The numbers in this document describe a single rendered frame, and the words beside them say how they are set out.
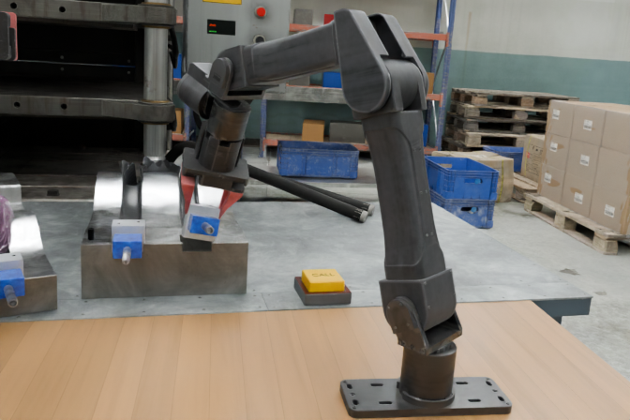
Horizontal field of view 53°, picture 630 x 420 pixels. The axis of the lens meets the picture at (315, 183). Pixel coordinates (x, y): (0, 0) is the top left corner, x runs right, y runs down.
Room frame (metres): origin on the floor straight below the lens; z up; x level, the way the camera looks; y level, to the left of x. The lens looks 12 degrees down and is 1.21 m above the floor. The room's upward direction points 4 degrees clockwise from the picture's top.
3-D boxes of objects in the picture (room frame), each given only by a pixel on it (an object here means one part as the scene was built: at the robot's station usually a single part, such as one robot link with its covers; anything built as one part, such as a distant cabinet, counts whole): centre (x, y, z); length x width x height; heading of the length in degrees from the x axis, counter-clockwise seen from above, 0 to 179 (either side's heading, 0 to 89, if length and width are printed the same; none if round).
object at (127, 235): (0.92, 0.28, 0.89); 0.13 x 0.05 x 0.05; 15
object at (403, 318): (0.70, -0.14, 0.90); 0.09 x 0.06 x 0.06; 139
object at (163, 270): (1.20, 0.29, 0.87); 0.50 x 0.26 x 0.14; 15
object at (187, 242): (0.99, 0.19, 0.87); 0.05 x 0.05 x 0.04; 15
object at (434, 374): (0.70, -0.15, 0.84); 0.20 x 0.07 x 0.08; 99
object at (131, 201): (1.18, 0.30, 0.92); 0.35 x 0.16 x 0.09; 15
